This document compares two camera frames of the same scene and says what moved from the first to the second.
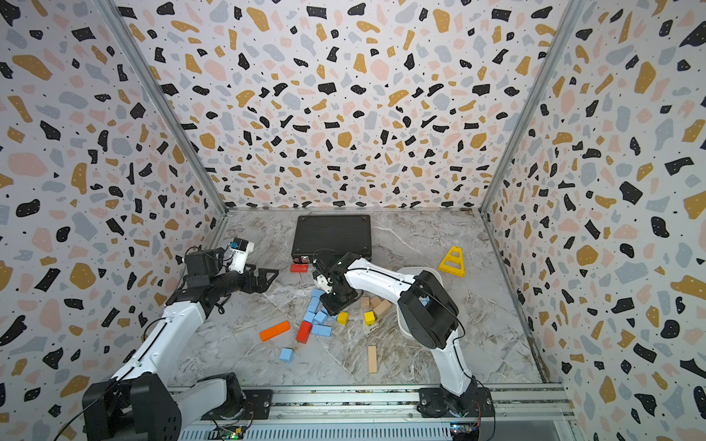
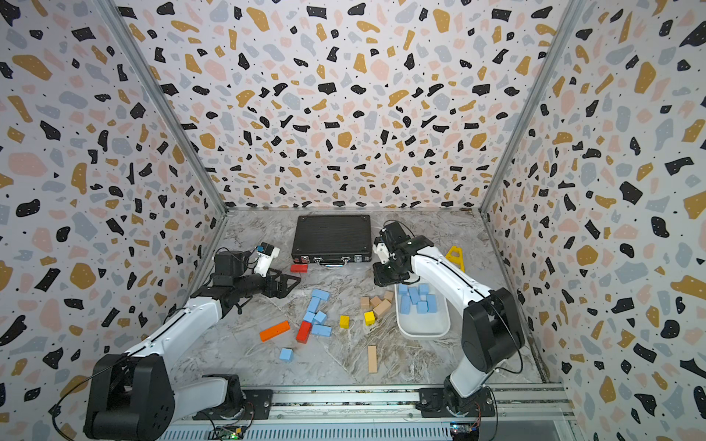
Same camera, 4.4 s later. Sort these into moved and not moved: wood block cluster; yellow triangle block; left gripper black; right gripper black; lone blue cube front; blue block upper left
Moved: right gripper black; left gripper black
Not moved: blue block upper left; yellow triangle block; lone blue cube front; wood block cluster
